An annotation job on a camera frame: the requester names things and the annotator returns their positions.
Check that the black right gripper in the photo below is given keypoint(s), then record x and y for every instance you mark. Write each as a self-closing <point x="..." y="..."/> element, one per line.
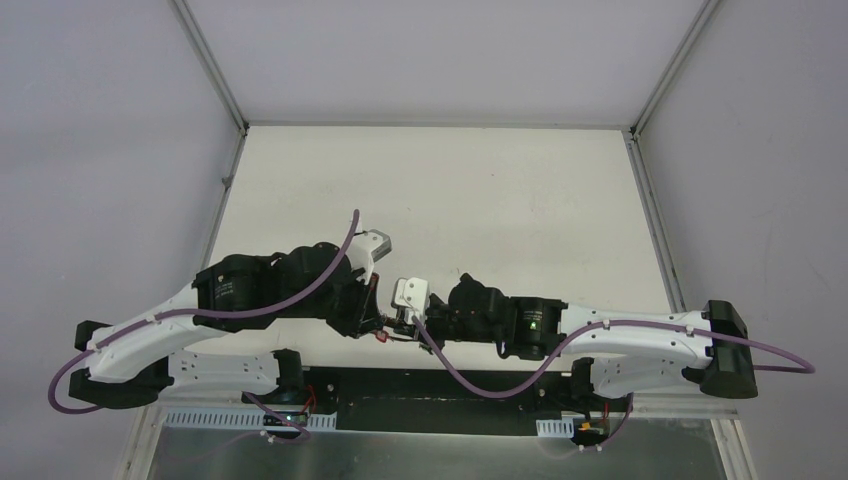
<point x="428" y="324"/>

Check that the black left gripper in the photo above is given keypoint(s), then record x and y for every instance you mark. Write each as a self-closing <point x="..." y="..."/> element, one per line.
<point x="361" y="315"/>

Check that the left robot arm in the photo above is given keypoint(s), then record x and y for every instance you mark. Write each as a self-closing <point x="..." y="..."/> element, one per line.
<point x="129" y="365"/>

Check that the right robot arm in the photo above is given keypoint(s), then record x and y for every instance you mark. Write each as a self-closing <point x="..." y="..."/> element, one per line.
<point x="616" y="353"/>

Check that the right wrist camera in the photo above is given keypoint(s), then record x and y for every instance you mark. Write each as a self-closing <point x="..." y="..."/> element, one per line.
<point x="410" y="299"/>

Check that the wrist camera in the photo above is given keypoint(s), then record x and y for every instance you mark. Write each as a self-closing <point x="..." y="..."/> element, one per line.
<point x="365" y="250"/>
<point x="410" y="299"/>

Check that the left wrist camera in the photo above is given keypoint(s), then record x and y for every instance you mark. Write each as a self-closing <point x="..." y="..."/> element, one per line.
<point x="365" y="250"/>

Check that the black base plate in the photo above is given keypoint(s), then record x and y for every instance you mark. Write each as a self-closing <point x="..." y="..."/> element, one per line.
<point x="432" y="402"/>

